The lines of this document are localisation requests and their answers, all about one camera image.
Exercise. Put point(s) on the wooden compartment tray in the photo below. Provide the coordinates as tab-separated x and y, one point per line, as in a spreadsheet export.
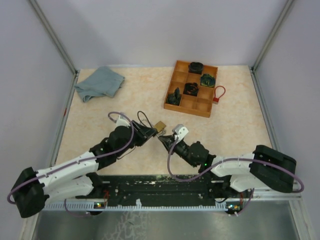
191	88

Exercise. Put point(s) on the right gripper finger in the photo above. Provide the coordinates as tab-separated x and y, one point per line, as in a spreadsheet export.
167	143
167	138

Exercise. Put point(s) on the black cable lock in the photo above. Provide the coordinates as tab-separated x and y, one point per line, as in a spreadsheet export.
145	120

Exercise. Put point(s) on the blue folded cloth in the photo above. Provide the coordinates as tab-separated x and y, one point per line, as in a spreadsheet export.
103	82

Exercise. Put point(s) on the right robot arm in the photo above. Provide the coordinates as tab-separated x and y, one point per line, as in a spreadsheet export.
264	167

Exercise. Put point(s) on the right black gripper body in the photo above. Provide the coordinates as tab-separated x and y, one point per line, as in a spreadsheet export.
182	149

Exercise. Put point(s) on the brass padlock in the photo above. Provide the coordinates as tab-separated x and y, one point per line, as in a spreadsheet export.
160	126

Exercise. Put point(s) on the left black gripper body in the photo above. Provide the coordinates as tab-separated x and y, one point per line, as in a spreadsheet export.
139	139

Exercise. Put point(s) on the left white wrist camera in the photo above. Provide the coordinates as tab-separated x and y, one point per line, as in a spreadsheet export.
122	121

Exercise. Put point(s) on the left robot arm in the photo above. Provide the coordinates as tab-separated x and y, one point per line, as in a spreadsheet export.
34	189

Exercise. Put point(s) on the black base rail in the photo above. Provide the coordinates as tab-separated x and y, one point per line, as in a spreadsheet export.
206	185

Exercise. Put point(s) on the white toothed cable duct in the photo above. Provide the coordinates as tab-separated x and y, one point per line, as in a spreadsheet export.
148	204

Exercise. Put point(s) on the red cable lock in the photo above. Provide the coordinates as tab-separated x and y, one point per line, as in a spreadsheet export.
219	92

